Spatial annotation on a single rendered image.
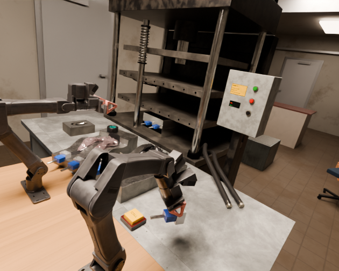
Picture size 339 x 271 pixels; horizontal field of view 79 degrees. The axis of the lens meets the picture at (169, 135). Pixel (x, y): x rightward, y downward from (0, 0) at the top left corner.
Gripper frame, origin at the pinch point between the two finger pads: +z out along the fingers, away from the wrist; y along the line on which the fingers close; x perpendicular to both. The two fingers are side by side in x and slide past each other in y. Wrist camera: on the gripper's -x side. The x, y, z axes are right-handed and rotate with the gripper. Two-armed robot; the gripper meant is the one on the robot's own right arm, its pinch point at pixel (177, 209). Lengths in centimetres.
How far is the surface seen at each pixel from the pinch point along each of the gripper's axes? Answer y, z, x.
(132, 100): 150, -1, -17
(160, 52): 126, -37, -52
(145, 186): 30.9, 8.2, 7.4
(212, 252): -10.2, 18.7, -5.0
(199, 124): 68, 10, -46
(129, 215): 12.0, 2.4, 18.3
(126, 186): 25.7, -1.6, 15.0
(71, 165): 51, -11, 37
